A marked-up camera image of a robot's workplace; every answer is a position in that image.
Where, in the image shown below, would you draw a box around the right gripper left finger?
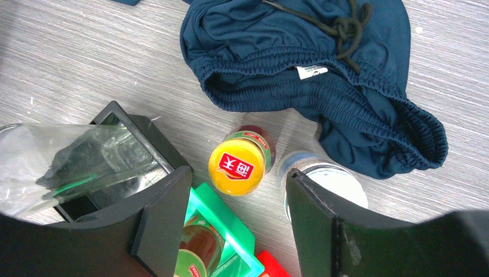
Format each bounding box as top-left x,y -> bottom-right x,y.
1,166 -> 192,276

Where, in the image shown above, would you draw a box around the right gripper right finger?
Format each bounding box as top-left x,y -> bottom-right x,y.
286,169 -> 488,276

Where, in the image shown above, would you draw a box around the black plastic bin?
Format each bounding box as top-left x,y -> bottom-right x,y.
53,101 -> 188,222

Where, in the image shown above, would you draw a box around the red plastic bin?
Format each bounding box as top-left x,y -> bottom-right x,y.
257,250 -> 290,277

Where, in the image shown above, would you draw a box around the spice jar plain lid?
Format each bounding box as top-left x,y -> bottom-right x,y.
277,151 -> 368,221

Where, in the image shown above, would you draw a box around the green plastic bin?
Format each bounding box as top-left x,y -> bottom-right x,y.
185,183 -> 265,277

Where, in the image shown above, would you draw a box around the dark blue shorts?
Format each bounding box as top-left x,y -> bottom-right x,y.
180,0 -> 448,179

